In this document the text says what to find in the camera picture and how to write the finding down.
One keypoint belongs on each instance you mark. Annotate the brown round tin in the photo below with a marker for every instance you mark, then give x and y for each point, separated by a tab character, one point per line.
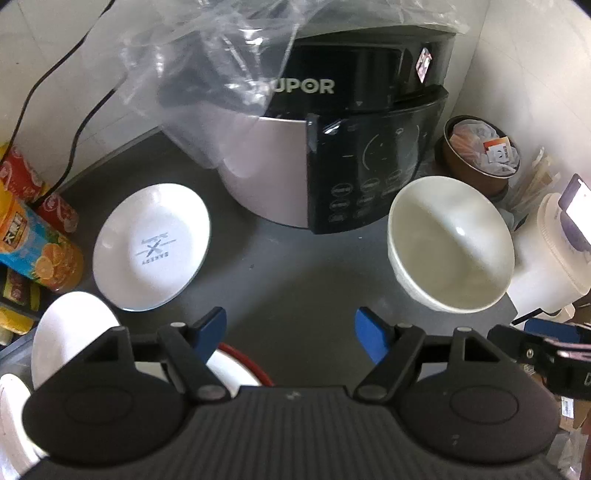
457	162

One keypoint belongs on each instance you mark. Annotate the orange juice bottle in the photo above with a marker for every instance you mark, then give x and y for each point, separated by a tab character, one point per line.
46	258

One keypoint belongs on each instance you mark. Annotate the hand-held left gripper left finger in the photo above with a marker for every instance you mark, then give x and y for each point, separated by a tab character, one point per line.
210	330

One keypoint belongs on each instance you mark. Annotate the cardboard box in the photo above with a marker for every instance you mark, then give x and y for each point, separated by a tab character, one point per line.
573	415

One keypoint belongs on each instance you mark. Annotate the pile of sauce packets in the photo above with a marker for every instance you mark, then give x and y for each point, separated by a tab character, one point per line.
475	138

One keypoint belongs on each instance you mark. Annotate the white plastic container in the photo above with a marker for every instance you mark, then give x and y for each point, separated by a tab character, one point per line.
545	272

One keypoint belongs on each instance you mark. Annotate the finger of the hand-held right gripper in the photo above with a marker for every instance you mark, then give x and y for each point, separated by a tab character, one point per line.
512	340
556	330

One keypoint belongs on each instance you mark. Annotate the white bowl red rim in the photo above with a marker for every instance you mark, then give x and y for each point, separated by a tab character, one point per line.
231	370

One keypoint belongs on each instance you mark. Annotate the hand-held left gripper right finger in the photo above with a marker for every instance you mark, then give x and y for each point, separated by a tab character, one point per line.
369	334

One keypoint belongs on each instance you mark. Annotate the clear plastic bag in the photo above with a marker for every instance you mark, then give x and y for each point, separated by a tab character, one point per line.
184	69

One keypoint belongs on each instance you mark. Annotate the plain white plate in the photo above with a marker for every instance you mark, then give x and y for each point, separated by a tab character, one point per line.
11	424
64	332

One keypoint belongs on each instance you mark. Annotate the white ceramic bowl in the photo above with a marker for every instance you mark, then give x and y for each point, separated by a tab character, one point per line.
443	258

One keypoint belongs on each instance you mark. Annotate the paper-wrapped chopsticks bundle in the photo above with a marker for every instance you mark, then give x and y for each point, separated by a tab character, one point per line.
538	181

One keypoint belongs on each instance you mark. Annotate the white plate grey print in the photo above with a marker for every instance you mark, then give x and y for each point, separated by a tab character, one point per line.
138	217

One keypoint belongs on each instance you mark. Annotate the red printed can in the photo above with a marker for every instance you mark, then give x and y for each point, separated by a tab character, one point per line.
60	213
21	173

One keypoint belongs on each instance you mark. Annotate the pink and black rice cooker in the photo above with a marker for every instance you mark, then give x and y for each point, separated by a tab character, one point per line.
277	161

